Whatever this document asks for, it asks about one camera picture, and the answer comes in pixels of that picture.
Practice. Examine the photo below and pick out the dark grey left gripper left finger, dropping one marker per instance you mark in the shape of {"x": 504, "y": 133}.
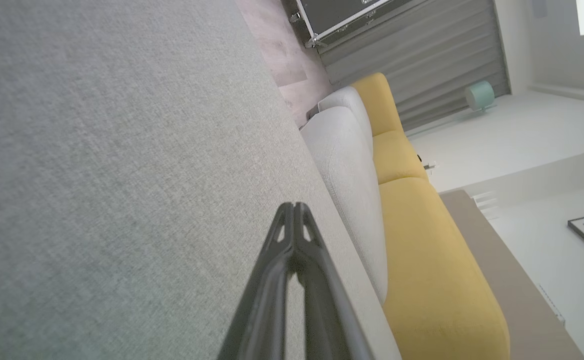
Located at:
{"x": 266, "y": 300}

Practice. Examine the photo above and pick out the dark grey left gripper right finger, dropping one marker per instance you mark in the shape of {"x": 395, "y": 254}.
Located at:
{"x": 329, "y": 310}

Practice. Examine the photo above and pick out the large yellow sofa cushion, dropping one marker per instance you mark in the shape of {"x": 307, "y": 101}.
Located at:
{"x": 437, "y": 280}

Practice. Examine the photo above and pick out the large light grey sofa cushion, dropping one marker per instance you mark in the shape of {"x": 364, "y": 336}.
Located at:
{"x": 347, "y": 190}

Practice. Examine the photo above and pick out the small yellow sofa cushion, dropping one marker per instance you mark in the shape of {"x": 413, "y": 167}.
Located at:
{"x": 379, "y": 102}
{"x": 399, "y": 157}

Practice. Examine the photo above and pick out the taupe sofa backrest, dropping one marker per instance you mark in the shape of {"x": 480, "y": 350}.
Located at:
{"x": 512, "y": 280}

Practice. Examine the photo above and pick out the small light grey sofa cushion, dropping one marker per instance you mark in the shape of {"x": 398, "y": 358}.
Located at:
{"x": 349, "y": 102}

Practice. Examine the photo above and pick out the mint green round lamp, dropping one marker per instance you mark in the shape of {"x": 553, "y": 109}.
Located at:
{"x": 479, "y": 95}

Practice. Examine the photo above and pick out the grey pleated curtain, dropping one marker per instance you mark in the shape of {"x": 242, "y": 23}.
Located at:
{"x": 422, "y": 60}

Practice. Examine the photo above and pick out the black metal-trimmed flight case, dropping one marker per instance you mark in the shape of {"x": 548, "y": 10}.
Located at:
{"x": 342, "y": 15}

